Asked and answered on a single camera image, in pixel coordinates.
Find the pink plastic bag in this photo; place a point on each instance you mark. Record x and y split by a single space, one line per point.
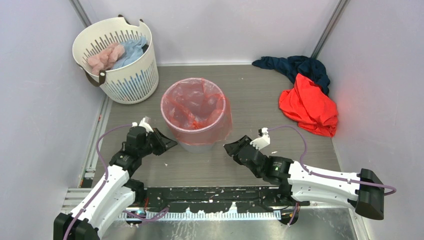
106 59

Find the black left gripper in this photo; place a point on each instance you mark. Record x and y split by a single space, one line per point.
164 143

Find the white slotted laundry basket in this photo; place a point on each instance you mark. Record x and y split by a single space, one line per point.
129 84

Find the light blue plastic bag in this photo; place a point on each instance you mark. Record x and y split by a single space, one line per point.
133 50

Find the aluminium frame rail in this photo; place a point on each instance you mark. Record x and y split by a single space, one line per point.
74 195

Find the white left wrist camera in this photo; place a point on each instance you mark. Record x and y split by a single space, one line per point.
145 123

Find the left aluminium corner post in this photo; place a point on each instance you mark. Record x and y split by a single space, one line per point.
80 11

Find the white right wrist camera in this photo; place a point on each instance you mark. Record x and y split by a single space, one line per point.
263 140

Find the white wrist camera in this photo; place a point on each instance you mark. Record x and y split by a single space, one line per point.
145 123
263 140

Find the aluminium corner post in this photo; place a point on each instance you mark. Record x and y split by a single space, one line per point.
80 11
334 18

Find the red plastic trash bag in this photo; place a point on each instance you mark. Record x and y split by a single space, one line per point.
197 111

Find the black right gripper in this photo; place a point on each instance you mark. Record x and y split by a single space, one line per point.
232 148

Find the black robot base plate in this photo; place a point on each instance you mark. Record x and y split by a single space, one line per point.
247 199

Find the grey plastic trash bin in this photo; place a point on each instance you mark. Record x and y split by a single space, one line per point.
196 148

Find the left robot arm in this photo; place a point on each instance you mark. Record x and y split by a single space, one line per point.
116 190

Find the right aluminium corner post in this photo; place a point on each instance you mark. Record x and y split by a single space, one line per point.
334 18

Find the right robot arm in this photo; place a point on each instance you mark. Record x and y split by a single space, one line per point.
362 192

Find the red cloth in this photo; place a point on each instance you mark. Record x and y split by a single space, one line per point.
309 107

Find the navy blue cloth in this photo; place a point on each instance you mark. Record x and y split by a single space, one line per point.
294 65

